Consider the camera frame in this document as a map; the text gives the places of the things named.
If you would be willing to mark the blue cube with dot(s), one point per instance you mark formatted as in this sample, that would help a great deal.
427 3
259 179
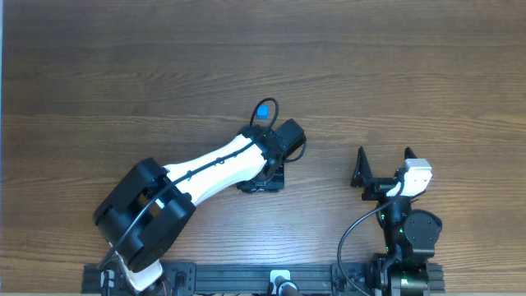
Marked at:
262 111

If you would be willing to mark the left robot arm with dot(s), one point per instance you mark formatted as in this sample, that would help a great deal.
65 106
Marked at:
222 172

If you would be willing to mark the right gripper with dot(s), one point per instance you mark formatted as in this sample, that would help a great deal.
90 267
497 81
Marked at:
378 187

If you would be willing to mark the mounting rail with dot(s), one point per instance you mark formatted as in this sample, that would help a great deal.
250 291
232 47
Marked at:
238 278

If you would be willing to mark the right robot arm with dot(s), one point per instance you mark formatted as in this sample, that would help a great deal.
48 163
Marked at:
423 230

